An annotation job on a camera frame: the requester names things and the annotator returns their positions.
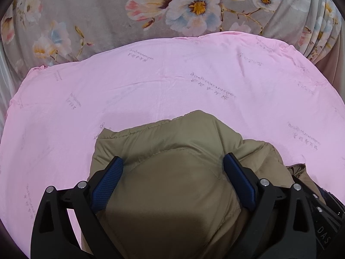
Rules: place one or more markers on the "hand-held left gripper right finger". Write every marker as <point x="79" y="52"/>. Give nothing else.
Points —
<point x="241" y="183"/>

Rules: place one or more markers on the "grey floral blanket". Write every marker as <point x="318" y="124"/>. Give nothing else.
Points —
<point x="107" y="10"/>

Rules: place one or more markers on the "khaki quilted jacket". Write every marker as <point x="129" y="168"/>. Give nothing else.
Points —
<point x="172" y="167"/>

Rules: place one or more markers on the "pink printed bed sheet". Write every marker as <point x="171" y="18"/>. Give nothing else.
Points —
<point x="188" y="81"/>

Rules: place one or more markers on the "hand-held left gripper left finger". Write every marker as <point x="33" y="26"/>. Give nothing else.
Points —
<point x="106" y="186"/>

